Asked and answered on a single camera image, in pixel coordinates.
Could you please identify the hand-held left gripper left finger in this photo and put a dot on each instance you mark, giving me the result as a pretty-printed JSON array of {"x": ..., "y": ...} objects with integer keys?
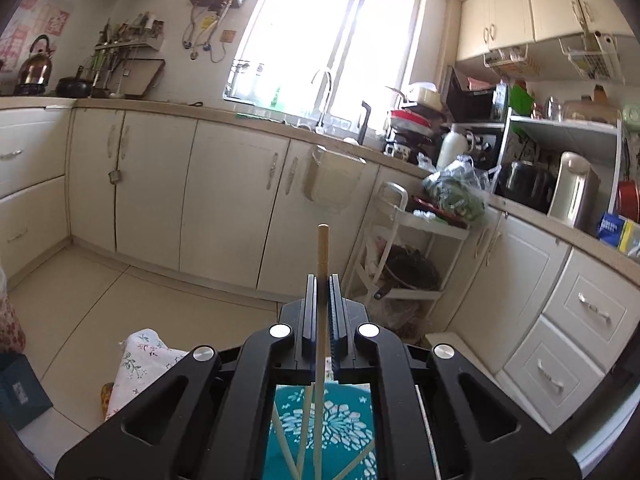
[{"x": 311, "y": 320}]

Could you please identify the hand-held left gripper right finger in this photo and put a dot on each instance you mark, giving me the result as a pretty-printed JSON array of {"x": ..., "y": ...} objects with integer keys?
[{"x": 336, "y": 340}]

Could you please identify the turquoise plastic basket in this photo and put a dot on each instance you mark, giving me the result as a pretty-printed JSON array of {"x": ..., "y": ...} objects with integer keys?
[{"x": 345, "y": 430}]

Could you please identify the black frying pan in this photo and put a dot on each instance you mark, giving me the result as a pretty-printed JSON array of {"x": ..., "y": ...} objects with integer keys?
[{"x": 410, "y": 270}]

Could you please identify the white rolling cart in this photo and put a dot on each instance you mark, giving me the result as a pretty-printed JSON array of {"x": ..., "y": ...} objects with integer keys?
[{"x": 395, "y": 220}]

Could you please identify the white hanging bin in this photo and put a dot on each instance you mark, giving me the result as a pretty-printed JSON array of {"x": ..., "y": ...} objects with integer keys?
[{"x": 332, "y": 180}]

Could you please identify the cream kitchen base cabinets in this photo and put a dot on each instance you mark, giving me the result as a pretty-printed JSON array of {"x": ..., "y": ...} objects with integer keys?
[{"x": 225, "y": 185}]

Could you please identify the bag of green vegetables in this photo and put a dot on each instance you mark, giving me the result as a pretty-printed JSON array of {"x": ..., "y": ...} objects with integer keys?
[{"x": 455, "y": 190}]

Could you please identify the black tap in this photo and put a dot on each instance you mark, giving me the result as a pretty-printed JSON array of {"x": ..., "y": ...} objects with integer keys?
[{"x": 365, "y": 120}]

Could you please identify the yellow patterned slipper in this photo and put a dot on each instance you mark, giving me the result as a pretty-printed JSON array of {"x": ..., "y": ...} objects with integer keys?
[{"x": 107, "y": 400}]

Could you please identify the white thermos bottle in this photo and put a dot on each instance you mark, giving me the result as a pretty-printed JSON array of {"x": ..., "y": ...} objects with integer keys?
[{"x": 451, "y": 150}]

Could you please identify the dish rack with bowls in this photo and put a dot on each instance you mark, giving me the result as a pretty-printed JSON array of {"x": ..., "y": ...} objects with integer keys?
[{"x": 412, "y": 120}]

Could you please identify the silver sink faucet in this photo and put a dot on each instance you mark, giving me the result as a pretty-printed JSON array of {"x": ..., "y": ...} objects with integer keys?
[{"x": 327, "y": 90}]

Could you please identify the black microwave oven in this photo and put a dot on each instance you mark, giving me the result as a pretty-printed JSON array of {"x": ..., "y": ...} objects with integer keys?
[{"x": 470, "y": 100}]

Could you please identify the cream electric thermos pot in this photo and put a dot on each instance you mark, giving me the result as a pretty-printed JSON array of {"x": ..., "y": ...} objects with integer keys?
[{"x": 572, "y": 190}]

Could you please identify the kitchen window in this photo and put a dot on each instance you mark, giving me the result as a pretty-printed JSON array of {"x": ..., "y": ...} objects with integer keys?
[{"x": 325, "y": 30}]

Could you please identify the wooden cutting board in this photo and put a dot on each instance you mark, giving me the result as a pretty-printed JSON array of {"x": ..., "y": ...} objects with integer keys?
[{"x": 145, "y": 77}]

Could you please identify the blue cardboard box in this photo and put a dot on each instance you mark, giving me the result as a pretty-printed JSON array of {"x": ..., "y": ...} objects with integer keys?
[{"x": 22, "y": 395}]

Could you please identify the blue and yellow packet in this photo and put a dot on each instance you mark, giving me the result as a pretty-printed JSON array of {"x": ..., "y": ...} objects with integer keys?
[{"x": 615, "y": 230}]

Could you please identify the white countertop shelf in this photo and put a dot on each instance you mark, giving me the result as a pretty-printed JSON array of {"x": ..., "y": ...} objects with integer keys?
[{"x": 560, "y": 132}]

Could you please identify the red pot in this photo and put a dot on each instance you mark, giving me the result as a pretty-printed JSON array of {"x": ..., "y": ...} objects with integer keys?
[{"x": 629, "y": 200}]

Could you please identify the black wok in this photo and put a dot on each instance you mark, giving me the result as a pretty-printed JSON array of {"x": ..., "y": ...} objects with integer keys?
[{"x": 74, "y": 87}]

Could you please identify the copper kettle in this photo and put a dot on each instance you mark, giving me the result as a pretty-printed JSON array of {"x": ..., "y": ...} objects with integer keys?
[{"x": 36, "y": 65}]

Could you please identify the wall utensil rack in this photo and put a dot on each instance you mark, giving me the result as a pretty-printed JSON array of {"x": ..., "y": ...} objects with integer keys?
[{"x": 130, "y": 35}]

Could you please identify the cream wall cabinets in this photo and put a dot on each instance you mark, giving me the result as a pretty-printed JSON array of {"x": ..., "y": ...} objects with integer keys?
[{"x": 510, "y": 10}]

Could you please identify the pink wall stickers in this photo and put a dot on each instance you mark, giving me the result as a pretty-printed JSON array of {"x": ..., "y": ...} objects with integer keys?
[{"x": 30, "y": 25}]

